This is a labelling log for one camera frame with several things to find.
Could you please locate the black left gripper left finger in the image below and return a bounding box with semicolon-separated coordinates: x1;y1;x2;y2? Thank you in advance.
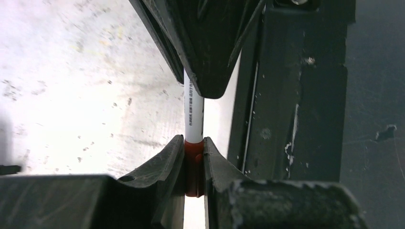
0;135;185;229

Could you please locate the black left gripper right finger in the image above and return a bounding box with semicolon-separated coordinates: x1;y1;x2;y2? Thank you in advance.
203;137;367;229

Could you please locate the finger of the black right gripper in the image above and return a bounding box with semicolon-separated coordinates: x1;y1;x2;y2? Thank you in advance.
129;0;184;84
143;0;265;99

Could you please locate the red marker cap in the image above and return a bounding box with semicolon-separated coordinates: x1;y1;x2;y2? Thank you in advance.
184;141;204;198

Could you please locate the white marker pen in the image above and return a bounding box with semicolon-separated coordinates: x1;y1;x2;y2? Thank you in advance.
184;70;204;144

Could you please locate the black base frame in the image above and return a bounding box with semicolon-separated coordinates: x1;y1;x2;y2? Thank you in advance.
227;0;356;182

